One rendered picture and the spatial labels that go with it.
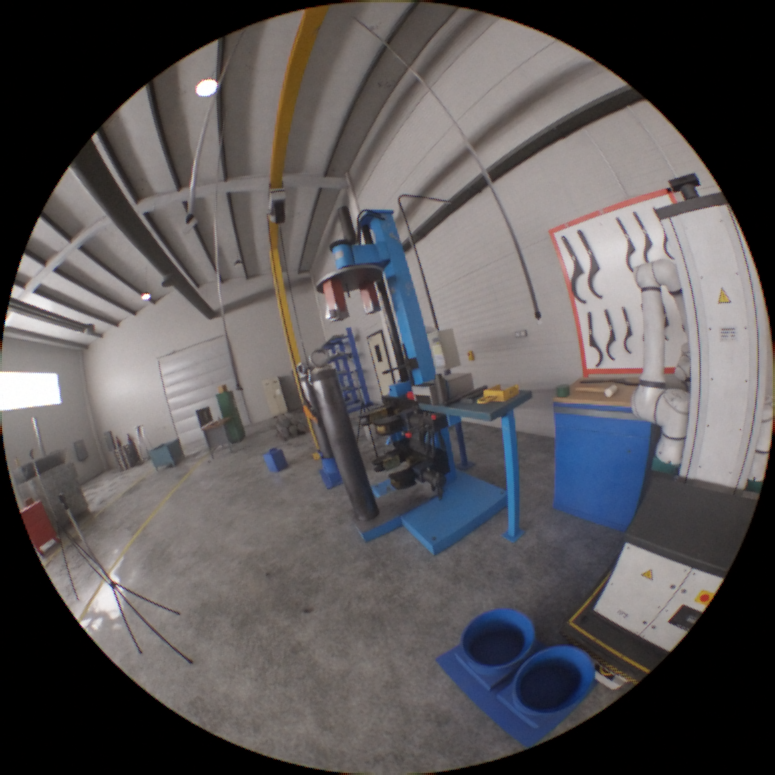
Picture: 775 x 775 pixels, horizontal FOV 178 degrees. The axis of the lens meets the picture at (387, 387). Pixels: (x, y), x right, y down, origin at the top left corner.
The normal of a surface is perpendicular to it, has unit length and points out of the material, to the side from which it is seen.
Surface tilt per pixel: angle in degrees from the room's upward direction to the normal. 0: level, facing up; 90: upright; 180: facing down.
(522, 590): 0
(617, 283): 90
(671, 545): 0
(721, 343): 90
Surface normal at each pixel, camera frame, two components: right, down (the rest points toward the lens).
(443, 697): -0.25, -0.96
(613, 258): -0.88, 0.28
